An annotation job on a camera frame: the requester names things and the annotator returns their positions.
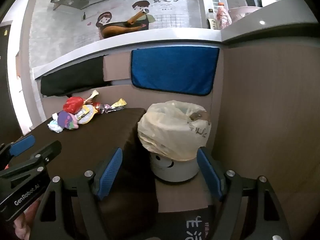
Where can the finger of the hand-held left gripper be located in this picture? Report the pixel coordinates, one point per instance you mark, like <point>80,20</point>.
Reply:
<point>47,152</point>
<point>22,145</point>

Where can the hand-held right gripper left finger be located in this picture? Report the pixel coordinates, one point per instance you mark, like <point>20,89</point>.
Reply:
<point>110,172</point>

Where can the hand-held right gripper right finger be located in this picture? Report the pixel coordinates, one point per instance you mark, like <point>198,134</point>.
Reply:
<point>210,175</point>

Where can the white smiley trash can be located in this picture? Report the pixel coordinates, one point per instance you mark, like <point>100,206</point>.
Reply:
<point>175,170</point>

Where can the cream fabric basket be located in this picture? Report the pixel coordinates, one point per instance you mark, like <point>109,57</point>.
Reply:
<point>170,130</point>

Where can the person's left hand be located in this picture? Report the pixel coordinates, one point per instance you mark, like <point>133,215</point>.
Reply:
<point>25,225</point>

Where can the purple snack packet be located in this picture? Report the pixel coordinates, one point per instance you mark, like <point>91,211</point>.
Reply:
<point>67,120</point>

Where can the round silver foil packet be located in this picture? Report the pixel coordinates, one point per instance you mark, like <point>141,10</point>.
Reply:
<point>87,115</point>

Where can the dark printed floor mat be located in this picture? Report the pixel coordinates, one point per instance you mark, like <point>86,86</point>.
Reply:
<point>175,225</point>

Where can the small red wrapper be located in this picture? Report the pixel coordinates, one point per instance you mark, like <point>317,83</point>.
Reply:
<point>98,107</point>

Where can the yellow purple candy wrapper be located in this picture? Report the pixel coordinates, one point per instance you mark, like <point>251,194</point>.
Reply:
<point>118,103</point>

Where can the cream orange snack bag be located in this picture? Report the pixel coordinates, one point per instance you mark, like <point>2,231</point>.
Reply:
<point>93,95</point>

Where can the black cloth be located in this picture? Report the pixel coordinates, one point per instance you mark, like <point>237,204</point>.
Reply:
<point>75,77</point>

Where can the blue towel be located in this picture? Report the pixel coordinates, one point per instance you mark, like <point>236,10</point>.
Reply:
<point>172,70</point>

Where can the dark bottle white label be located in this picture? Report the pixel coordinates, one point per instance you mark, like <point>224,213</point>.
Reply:
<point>212,22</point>

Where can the red label plastic bottle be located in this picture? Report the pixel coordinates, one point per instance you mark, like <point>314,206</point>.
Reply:
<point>223,17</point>

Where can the pink plastic basket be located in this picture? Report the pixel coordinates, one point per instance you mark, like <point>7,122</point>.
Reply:
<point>240,13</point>

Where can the cartoon wall poster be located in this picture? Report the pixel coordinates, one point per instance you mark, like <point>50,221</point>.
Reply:
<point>175,12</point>

